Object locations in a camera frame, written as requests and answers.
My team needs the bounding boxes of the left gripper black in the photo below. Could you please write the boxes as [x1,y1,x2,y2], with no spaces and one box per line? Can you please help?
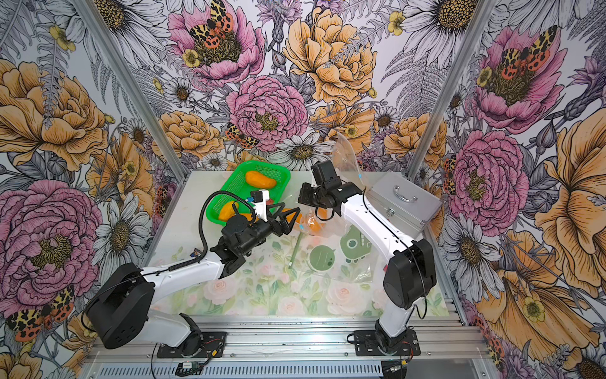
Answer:
[239,201,301,254]

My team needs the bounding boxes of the clear zip-top bag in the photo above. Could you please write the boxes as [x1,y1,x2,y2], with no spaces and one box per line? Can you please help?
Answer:
[285,205,378,284]
[331,133,366,190]

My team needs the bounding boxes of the silver metal case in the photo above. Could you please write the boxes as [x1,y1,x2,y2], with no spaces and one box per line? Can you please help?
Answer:
[366,172,441,238]

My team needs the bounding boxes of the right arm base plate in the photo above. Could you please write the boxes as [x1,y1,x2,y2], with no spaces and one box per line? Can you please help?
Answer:
[347,328,421,358]

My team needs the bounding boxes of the orange mango top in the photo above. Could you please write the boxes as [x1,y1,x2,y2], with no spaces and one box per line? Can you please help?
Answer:
[245,171,277,190]

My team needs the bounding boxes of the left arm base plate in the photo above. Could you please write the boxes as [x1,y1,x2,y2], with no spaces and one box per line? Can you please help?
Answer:
[156,332,227,359]

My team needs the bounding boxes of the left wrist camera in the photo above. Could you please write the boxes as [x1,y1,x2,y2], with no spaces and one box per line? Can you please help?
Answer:
[250,189,270,221]

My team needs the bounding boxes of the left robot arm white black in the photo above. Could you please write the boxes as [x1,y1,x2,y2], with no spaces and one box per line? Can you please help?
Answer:
[85,202,300,357]

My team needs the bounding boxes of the green plastic basket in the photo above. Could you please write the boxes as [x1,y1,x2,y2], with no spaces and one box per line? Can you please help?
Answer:
[205,160,291,226]

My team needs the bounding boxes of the small green circuit board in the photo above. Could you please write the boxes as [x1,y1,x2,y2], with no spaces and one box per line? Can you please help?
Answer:
[175,361,204,377]

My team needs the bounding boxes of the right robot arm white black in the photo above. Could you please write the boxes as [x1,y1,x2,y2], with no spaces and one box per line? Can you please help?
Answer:
[298,161,437,355]

